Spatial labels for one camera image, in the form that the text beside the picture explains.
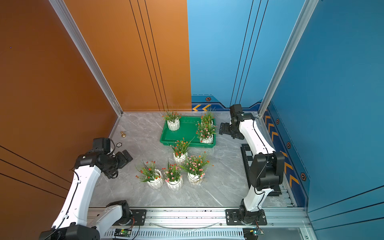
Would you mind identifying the green circuit board left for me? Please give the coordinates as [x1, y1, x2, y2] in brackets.
[114, 229, 133, 239]

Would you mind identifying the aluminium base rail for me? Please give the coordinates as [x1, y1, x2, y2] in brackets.
[59, 206, 313, 230]

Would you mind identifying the green circuit board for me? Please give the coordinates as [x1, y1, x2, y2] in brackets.
[114, 229, 133, 239]
[243, 228, 264, 240]

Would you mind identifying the white vented front panel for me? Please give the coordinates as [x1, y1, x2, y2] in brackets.
[101, 228, 244, 240]

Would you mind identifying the black white chessboard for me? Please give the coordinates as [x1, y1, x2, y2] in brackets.
[240, 144, 282, 197]

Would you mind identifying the pink flower pot large centre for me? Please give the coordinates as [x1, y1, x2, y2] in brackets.
[181, 152, 211, 186]

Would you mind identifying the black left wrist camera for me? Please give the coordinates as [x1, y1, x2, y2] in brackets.
[90, 138, 112, 155]

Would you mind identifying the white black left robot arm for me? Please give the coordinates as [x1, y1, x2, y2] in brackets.
[39, 150, 135, 240]

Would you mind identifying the green circuit board right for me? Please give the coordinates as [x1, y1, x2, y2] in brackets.
[243, 228, 264, 240]

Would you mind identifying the green plastic storage tray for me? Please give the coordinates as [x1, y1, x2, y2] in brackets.
[160, 116, 216, 148]

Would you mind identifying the orange flower pot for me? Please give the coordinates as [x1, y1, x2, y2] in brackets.
[201, 108, 214, 126]

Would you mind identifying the aluminium corner post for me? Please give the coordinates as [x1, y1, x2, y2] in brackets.
[258, 0, 319, 117]
[49, 0, 124, 117]

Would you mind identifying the red flower pot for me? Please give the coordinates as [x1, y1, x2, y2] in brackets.
[170, 138, 192, 165]
[136, 161, 164, 190]
[163, 111, 181, 131]

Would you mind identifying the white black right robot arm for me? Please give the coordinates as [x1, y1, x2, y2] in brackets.
[219, 104, 285, 225]

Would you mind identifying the aluminium corner post left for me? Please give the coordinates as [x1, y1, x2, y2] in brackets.
[49, 0, 124, 117]

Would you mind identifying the aluminium corner post right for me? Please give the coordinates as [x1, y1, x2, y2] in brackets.
[258, 0, 319, 117]

